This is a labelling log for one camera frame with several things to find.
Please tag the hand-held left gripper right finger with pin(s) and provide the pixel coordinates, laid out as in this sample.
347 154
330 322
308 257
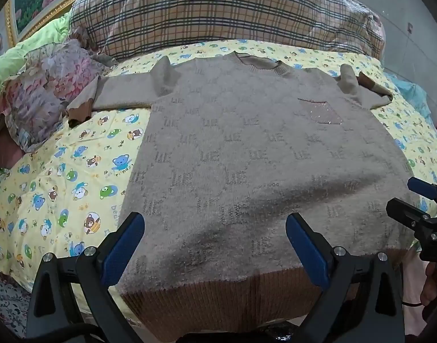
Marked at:
307 248

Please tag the person's right hand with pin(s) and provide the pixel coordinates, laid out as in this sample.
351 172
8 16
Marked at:
430 286

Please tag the small-flowered bed sheet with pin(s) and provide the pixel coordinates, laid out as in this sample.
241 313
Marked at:
2 300

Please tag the plaid pillow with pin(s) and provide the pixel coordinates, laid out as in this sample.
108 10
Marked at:
211 10

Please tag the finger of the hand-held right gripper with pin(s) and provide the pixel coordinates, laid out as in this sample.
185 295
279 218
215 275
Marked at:
420 185
404 210

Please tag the yellow cartoon bear blanket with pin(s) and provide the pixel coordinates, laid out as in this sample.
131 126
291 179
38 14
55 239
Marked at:
68 171

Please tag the light green cloth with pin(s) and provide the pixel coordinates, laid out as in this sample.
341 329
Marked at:
22 57

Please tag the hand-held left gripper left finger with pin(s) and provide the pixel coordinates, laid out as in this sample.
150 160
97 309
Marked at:
122 248

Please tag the teal cloth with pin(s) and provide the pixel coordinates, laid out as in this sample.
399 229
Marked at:
407 93

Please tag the beige knitted sweater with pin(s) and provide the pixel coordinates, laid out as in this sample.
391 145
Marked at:
240 150

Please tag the floral pink cloth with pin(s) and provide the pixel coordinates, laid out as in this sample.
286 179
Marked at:
47 89

